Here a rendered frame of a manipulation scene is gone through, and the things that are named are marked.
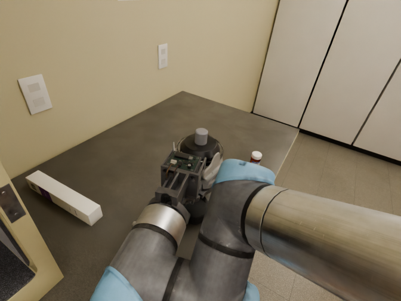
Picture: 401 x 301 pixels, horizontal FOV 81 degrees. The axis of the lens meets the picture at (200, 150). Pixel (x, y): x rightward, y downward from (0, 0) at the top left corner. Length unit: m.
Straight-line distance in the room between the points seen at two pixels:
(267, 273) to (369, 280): 1.57
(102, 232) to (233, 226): 0.48
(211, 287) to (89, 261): 0.41
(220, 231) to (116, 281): 0.13
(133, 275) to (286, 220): 0.19
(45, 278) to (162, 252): 0.34
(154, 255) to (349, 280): 0.22
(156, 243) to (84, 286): 0.33
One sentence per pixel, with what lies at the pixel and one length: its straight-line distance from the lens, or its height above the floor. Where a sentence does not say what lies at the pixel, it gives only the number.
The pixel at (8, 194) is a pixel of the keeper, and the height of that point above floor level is 1.22.
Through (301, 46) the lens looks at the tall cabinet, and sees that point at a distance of 2.95.
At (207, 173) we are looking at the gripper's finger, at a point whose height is 1.18.
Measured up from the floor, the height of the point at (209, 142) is 1.20.
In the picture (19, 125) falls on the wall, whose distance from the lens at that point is 0.92.
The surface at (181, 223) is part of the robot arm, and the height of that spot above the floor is 1.20.
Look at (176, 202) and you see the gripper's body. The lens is 0.37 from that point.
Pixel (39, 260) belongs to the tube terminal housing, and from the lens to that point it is 0.58.
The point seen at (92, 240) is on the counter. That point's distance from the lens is 0.69.
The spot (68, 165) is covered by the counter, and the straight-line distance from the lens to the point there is 0.93.
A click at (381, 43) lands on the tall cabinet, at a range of 2.90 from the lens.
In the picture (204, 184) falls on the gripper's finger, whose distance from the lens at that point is 0.47.
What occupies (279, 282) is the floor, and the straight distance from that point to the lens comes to 1.76.
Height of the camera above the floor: 1.50
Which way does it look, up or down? 37 degrees down
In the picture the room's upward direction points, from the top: 6 degrees clockwise
